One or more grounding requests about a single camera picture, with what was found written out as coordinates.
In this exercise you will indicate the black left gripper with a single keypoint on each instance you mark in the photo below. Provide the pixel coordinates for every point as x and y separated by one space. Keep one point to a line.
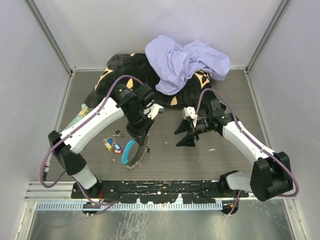
139 134

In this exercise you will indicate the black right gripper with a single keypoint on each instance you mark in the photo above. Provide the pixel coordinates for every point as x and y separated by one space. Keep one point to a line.
188 140

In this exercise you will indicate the black headed silver key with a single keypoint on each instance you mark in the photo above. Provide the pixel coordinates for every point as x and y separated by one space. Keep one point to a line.
118 134

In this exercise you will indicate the blue tagged key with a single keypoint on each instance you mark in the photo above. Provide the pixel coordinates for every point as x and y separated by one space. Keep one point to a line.
117 146

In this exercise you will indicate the yellow tagged key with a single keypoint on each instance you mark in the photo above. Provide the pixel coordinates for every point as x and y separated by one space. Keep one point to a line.
107 144

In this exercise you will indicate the red tagged key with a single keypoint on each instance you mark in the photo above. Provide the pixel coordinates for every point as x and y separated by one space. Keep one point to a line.
116 151

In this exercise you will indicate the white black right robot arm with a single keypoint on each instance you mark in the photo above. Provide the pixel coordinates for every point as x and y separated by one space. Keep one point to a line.
271 171

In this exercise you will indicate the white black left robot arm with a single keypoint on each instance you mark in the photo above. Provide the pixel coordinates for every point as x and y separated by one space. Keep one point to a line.
137 106

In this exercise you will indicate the mint green cartoon cloth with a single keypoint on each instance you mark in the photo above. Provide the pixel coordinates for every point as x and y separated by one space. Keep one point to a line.
85 110

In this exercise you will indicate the lavender crumpled cloth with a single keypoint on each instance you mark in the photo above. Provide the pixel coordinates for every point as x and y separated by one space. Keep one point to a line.
175 64

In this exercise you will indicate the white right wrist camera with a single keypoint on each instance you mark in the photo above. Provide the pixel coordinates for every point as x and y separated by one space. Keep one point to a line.
189 112

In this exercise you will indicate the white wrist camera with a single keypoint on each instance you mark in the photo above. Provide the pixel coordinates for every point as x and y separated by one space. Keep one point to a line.
189 112
153 109

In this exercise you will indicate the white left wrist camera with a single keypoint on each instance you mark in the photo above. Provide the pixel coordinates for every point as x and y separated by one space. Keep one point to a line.
153 109

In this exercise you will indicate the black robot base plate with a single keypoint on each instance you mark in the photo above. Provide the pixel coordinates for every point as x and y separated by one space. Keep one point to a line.
159 191

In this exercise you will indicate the slotted grey cable duct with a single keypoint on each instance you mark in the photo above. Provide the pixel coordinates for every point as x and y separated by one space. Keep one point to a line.
81 205

